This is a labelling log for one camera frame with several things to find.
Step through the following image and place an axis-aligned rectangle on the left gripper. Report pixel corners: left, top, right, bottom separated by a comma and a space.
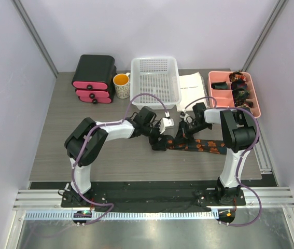
142, 121, 168, 151

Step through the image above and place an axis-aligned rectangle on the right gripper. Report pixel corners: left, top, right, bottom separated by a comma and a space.
173, 120, 211, 146

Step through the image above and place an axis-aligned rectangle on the black orange floral tie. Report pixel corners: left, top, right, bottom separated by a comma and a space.
163, 135, 227, 155

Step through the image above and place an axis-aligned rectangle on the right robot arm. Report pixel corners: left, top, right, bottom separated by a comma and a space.
178, 102, 260, 205

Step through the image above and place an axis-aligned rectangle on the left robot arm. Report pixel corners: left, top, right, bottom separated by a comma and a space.
63, 106, 174, 207

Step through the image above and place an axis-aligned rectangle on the white paper booklet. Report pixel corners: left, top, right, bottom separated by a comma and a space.
176, 72, 207, 112

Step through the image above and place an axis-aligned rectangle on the pink compartment organizer tray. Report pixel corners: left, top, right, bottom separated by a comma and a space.
207, 71, 261, 118

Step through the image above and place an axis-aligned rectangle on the white perforated plastic basket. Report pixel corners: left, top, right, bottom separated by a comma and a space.
130, 56, 181, 109

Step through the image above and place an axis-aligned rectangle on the green dark rolled tie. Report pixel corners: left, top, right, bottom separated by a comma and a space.
232, 90, 250, 101

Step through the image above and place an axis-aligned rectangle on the floral mug yellow inside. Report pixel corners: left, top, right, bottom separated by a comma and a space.
113, 73, 130, 99

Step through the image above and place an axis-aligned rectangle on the blue red rolled tie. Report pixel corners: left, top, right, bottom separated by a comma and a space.
231, 80, 248, 91

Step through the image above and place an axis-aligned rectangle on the red patterned rolled tie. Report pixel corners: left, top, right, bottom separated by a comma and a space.
229, 71, 247, 82

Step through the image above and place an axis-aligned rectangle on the black pink drawer box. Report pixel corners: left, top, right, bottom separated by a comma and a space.
72, 54, 117, 104

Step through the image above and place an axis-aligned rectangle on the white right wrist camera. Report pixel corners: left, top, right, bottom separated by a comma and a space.
180, 111, 193, 123

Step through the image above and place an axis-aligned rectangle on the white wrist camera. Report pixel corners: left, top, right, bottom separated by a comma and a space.
180, 111, 193, 123
159, 117, 174, 134

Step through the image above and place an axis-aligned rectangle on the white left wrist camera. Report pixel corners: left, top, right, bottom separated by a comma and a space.
159, 117, 174, 134

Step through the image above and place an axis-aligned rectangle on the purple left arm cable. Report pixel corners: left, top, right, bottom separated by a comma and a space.
70, 93, 170, 225

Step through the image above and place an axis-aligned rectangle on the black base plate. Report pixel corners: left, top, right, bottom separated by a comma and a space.
58, 181, 246, 210

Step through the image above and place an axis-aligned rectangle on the slotted cable duct rail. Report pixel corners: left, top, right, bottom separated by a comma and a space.
24, 210, 219, 221

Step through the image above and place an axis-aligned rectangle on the aluminium corner frame post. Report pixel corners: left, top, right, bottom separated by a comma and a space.
241, 0, 288, 72

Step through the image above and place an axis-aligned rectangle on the left aluminium frame post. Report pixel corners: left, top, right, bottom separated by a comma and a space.
11, 0, 59, 78

